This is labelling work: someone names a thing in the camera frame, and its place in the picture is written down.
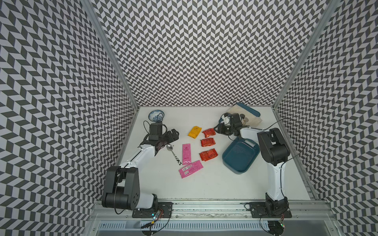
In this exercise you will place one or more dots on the pink tea sachet labelled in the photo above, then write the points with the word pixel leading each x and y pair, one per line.
pixel 190 169

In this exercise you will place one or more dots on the red tea bag bottom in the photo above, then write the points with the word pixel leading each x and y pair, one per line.
pixel 208 155

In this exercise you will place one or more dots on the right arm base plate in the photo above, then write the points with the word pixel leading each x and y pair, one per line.
pixel 269 210

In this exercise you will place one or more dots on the beige cloth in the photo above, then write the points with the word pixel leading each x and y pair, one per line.
pixel 251 116

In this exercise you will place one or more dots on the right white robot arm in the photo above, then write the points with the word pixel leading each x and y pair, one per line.
pixel 275 152

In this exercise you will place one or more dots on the metal spoon patterned handle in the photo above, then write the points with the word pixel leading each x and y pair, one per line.
pixel 170 148

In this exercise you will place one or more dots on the yellow tea bag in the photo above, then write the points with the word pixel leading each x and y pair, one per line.
pixel 195 131

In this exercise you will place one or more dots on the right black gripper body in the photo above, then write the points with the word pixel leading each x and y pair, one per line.
pixel 226 129

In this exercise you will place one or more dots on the red tea bag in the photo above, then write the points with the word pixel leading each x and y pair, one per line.
pixel 209 132
pixel 208 155
pixel 207 142

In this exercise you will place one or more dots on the red tea bag top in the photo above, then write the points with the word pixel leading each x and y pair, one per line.
pixel 209 132

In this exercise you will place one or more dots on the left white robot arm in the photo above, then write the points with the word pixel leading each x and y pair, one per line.
pixel 122 185

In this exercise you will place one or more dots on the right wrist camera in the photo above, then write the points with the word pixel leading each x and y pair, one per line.
pixel 225 120

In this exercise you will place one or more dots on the teal storage box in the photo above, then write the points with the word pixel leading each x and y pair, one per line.
pixel 240 155

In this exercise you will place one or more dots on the teal tray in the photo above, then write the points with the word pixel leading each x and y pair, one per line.
pixel 241 115

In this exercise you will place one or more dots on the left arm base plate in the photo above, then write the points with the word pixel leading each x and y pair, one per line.
pixel 148 213

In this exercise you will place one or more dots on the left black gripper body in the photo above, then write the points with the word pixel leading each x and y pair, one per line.
pixel 167 138

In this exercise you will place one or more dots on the blue white porcelain bowl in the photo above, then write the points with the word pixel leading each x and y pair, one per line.
pixel 156 116

